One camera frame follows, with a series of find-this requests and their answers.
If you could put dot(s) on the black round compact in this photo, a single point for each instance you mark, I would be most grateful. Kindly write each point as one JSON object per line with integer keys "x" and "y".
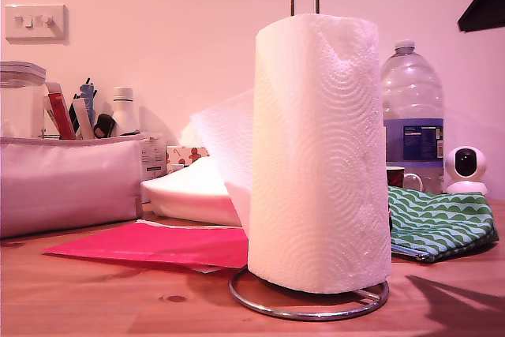
{"x": 105, "y": 124}

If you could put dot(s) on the dark patterned mug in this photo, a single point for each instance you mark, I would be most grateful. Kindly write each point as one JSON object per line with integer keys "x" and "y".
{"x": 396, "y": 175}

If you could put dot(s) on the white tissue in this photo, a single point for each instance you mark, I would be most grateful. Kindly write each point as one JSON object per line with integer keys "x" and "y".
{"x": 191, "y": 135}

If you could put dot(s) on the red paper sheet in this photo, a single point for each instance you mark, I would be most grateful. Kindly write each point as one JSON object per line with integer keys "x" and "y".
{"x": 158, "y": 242}

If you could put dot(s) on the gingerbread print tissue box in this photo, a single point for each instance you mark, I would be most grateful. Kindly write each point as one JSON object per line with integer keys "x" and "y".
{"x": 189, "y": 155}

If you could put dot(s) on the large clear water bottle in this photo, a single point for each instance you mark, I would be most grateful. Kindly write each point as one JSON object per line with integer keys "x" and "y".
{"x": 410, "y": 96}

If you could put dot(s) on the white paper bag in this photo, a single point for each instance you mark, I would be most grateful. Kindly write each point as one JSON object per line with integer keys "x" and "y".
{"x": 189, "y": 195}

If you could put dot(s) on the small white round camera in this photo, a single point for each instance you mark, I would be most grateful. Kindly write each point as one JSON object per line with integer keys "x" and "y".
{"x": 467, "y": 179}

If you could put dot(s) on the green wave patterned pouch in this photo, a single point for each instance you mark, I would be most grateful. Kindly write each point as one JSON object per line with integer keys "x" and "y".
{"x": 434, "y": 218}

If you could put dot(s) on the red and white tube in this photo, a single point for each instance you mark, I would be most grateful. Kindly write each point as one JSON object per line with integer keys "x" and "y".
{"x": 61, "y": 116}

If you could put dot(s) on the white bottle with cap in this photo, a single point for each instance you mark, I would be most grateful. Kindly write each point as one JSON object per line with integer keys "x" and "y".
{"x": 124, "y": 116}

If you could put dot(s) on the white wall switch plate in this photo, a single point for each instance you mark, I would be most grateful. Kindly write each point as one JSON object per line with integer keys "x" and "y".
{"x": 35, "y": 33}

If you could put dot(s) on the white tube with black stripe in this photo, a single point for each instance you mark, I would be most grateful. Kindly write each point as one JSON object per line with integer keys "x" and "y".
{"x": 82, "y": 118}

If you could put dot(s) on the white labelled box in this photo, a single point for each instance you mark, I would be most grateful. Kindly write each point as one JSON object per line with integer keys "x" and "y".
{"x": 153, "y": 155}

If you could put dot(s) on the white padded pouch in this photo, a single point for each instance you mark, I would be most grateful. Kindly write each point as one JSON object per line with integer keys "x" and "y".
{"x": 67, "y": 183}

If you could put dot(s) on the white paper towel roll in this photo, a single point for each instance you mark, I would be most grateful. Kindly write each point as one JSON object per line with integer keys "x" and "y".
{"x": 315, "y": 155}

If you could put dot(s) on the clear glass jar with lid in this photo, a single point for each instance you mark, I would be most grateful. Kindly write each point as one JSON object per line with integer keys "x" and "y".
{"x": 19, "y": 76}

